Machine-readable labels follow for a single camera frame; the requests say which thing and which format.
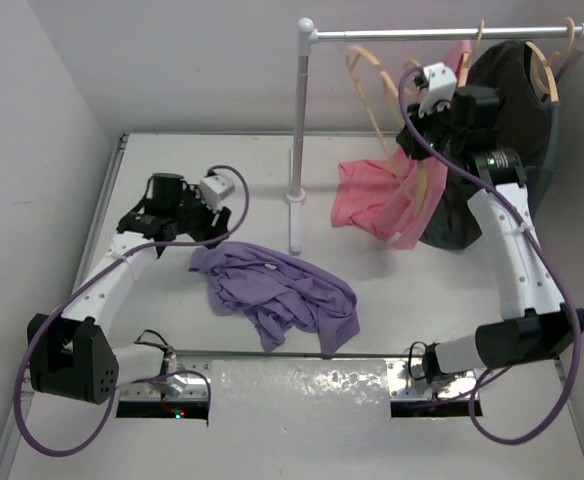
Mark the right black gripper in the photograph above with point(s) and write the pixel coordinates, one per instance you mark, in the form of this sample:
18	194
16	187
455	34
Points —
413	149

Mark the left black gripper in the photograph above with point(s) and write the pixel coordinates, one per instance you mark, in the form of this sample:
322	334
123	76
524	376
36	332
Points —
216	222

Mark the purple t shirt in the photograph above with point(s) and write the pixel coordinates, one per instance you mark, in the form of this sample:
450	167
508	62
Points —
277	292

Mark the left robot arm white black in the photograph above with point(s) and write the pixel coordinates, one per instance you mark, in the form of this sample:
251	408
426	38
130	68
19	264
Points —
72	356

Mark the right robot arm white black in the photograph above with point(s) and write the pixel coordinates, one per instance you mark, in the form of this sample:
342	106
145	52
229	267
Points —
535	322

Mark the wooden hanger holding pink shirt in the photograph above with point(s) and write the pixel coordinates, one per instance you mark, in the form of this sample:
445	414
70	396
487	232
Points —
471	45

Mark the dark grey t shirt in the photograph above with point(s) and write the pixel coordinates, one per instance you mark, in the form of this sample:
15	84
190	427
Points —
526	124

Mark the wooden hanger holding dark shirt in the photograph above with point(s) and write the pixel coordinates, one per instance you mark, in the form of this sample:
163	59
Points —
541	70

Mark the pink t shirt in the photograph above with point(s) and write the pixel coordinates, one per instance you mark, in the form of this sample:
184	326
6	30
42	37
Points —
394	198

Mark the silver clothes rack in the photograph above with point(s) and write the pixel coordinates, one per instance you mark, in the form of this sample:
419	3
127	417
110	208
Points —
308	35

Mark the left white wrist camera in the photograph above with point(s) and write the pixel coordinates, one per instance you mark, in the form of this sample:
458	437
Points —
215	188

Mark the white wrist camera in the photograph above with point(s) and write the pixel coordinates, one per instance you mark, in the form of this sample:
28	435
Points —
436	84
215	188

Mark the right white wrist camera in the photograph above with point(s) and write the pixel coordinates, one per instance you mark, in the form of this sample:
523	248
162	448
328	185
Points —
436	84

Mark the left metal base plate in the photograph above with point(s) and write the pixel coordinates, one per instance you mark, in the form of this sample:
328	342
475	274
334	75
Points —
189	386

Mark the metal base plate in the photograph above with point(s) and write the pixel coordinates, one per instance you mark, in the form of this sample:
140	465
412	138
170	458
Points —
402	387
189	386

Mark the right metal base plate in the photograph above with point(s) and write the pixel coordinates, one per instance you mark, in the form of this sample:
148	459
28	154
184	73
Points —
402	387

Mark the aluminium table frame rail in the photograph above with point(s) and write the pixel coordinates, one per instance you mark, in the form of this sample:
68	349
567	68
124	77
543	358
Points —
10	436

